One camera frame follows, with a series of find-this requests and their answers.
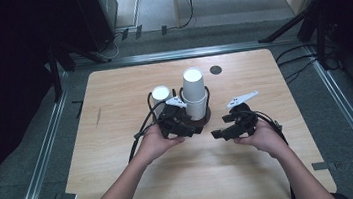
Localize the aluminium floor rail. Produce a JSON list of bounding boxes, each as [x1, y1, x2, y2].
[[0, 70, 88, 199], [71, 34, 308, 72], [303, 39, 353, 199]]

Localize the right hand-held gripper cable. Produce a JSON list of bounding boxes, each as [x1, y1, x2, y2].
[[247, 105, 298, 199]]

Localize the dark cabinet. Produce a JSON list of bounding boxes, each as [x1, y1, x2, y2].
[[73, 0, 125, 55]]

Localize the grey tape strip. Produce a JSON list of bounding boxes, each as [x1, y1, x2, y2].
[[59, 190, 78, 199], [311, 161, 331, 172]]

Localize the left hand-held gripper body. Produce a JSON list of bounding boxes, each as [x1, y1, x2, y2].
[[153, 94, 192, 142]]

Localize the black wire cup holder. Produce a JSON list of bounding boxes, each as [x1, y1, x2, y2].
[[144, 84, 215, 138]]

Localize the black floor cables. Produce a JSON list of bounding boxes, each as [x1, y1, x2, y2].
[[273, 39, 342, 86]]

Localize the person's left hand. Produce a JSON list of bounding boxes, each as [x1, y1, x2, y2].
[[132, 121, 188, 167]]

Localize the white floor cable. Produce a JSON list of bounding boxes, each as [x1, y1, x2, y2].
[[95, 32, 127, 63]]

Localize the black tripod stand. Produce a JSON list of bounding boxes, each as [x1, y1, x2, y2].
[[253, 0, 342, 46]]

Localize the hand-held gripper cable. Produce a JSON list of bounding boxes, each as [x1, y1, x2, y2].
[[247, 105, 298, 199], [122, 100, 174, 163]]

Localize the black round table grommet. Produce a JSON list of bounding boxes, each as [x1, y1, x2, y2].
[[209, 64, 223, 76]]

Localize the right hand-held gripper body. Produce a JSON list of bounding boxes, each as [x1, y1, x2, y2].
[[224, 89, 265, 140]]

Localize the black hanging cable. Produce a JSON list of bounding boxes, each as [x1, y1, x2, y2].
[[173, 0, 198, 30]]

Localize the person's right hand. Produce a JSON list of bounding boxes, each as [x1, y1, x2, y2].
[[231, 115, 292, 163]]

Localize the left hand-held gripper cable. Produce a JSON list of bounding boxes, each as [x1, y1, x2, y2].
[[122, 100, 174, 163]]

